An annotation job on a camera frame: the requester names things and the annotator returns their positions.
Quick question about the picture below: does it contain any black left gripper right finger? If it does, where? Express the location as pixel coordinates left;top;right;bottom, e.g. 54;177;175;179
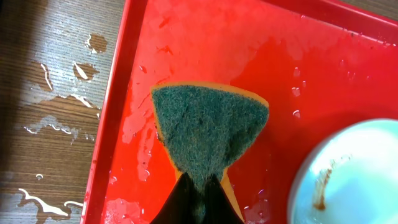
202;174;244;224

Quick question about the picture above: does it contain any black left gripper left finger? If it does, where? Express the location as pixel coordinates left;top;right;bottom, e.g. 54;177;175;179
150;173;198;224

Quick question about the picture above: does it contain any orange green sponge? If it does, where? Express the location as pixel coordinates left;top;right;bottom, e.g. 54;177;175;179
150;83;269;223

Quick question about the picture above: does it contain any light blue plate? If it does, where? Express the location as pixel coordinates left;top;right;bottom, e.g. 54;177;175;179
287;119;397;223

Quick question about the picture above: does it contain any red plastic tray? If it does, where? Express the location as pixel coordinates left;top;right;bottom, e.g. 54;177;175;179
81;0;397;223

